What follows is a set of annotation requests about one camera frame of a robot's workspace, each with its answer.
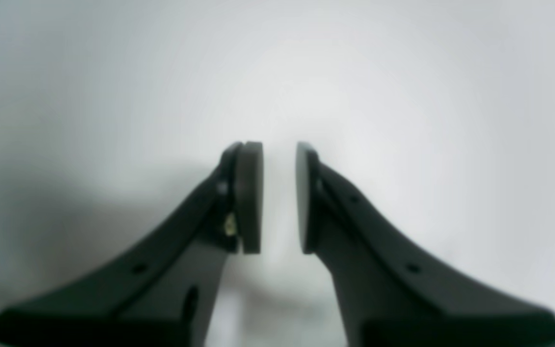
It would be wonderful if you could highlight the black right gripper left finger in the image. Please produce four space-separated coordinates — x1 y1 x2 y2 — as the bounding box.
0 141 264 347

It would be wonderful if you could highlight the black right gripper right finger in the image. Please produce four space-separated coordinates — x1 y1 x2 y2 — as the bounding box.
296 142 555 347

